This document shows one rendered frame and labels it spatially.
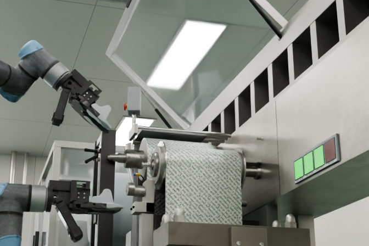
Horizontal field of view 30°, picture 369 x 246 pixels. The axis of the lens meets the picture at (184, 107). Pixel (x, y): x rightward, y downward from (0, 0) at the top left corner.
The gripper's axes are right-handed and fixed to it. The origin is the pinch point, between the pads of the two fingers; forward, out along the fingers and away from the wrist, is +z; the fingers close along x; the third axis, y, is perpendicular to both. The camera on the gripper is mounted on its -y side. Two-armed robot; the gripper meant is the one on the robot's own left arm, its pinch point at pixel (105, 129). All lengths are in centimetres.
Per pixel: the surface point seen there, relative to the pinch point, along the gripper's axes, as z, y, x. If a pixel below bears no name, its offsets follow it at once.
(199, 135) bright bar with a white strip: 23.3, 29.9, 21.8
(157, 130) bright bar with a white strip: 11.3, 20.7, 21.9
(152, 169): 19.0, 0.2, -1.3
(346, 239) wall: 193, 209, 357
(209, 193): 36.0, 4.5, -8.5
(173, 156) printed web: 21.0, 5.3, -8.4
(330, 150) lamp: 48, 18, -51
